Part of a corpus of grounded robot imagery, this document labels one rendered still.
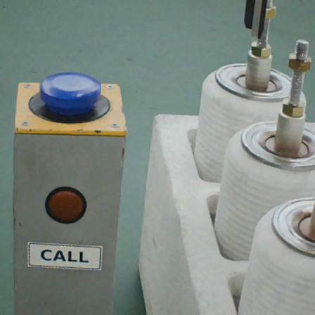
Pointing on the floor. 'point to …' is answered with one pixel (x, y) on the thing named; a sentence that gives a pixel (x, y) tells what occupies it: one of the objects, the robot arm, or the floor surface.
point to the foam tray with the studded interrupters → (183, 230)
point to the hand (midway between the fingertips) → (303, 29)
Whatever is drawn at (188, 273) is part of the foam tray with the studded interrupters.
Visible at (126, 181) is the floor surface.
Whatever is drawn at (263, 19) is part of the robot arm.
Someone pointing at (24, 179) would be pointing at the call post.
